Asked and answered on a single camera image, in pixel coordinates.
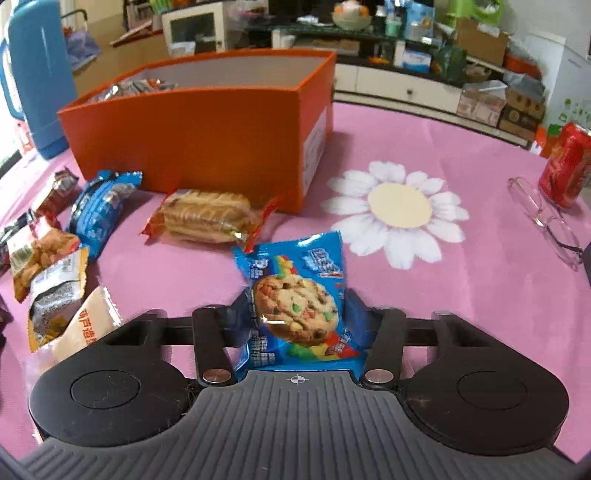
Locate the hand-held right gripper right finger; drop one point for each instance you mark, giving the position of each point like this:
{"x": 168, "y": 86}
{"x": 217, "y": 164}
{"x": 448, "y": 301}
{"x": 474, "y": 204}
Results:
{"x": 388, "y": 337}

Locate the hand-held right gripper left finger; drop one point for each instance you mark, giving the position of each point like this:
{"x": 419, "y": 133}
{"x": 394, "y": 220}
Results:
{"x": 210, "y": 337}

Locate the blue chip cookie packet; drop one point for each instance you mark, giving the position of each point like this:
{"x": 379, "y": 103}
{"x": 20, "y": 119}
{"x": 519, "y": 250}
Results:
{"x": 295, "y": 295}

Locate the red-edged cracker packet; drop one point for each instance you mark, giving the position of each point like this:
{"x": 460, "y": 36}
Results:
{"x": 207, "y": 217}

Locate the white snack packet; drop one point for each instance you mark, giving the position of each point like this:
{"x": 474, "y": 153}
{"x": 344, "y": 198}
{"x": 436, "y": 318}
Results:
{"x": 85, "y": 325}

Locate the silver foil snack packet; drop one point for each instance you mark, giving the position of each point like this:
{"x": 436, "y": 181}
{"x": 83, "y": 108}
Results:
{"x": 55, "y": 300}

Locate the blue sandwich cookie packet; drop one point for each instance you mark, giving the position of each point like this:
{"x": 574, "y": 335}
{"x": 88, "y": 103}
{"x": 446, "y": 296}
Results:
{"x": 101, "y": 210}

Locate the red peanut snack packet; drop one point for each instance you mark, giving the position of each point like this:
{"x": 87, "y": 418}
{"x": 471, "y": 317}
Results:
{"x": 37, "y": 251}

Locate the orange cardboard box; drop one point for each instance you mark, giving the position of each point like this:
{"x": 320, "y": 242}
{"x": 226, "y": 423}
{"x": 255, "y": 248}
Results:
{"x": 194, "y": 138}

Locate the brown orange snack packet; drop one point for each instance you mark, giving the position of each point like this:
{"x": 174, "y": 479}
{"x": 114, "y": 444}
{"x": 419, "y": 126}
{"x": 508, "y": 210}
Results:
{"x": 57, "y": 189}

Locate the navy snack packet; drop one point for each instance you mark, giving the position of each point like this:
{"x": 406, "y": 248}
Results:
{"x": 11, "y": 237}

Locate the dark brown clear snack packet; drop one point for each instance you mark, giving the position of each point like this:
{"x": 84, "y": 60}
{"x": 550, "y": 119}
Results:
{"x": 124, "y": 90}

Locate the pink floral tablecloth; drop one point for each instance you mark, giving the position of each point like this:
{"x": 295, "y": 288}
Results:
{"x": 415, "y": 295}

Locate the clear-framed eyeglasses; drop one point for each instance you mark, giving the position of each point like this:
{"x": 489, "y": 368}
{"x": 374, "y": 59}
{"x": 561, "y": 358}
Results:
{"x": 549, "y": 221}

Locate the red soda can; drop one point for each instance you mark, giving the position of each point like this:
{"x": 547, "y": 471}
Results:
{"x": 565, "y": 166}

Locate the white TV stand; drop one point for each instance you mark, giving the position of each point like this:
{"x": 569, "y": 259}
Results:
{"x": 392, "y": 87}

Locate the pale printed carton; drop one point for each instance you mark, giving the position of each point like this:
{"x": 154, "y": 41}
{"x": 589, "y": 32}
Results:
{"x": 480, "y": 104}

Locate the stacked brown cartons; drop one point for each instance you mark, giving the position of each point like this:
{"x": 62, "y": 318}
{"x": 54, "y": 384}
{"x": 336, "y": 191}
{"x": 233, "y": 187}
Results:
{"x": 521, "y": 110}

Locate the small white blue box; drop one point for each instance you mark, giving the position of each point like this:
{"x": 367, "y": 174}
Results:
{"x": 416, "y": 59}

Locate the large cardboard box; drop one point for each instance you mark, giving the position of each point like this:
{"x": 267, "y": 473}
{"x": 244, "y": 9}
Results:
{"x": 120, "y": 60}

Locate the blue thermos jug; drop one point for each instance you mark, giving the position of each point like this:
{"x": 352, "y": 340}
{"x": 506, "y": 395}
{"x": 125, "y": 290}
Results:
{"x": 39, "y": 83}

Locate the white microwave oven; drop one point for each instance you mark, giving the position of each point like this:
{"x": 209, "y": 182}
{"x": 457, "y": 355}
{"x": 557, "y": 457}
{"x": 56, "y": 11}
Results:
{"x": 194, "y": 27}

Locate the open brown cardboard box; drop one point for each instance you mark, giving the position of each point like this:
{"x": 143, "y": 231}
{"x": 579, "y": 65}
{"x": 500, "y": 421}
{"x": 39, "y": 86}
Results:
{"x": 480, "y": 40}

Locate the blue checked cloth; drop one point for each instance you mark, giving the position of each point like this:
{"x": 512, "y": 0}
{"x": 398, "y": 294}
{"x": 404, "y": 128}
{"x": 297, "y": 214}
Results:
{"x": 83, "y": 46}

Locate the tall blue white carton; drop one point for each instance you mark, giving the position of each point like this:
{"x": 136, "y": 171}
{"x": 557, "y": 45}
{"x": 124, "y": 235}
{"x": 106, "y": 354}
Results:
{"x": 420, "y": 21}

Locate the fruit bowl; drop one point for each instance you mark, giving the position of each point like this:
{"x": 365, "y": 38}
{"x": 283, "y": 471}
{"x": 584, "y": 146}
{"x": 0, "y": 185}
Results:
{"x": 352, "y": 17}

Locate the green storage bins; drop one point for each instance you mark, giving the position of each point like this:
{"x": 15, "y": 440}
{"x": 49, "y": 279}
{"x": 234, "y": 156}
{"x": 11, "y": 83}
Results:
{"x": 480, "y": 9}

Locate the black television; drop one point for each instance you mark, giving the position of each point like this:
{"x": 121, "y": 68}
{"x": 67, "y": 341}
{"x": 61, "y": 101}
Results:
{"x": 300, "y": 4}

